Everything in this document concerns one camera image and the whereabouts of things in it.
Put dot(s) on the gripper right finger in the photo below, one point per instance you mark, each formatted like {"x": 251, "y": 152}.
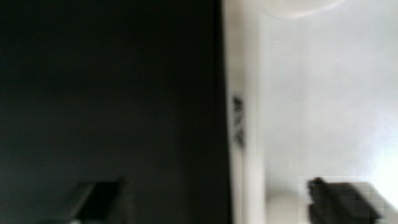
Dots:
{"x": 347, "y": 203}

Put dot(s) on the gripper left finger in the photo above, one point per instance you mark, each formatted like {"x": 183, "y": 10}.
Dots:
{"x": 96, "y": 204}

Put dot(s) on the white square tabletop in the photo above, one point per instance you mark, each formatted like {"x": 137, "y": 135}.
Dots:
{"x": 311, "y": 62}

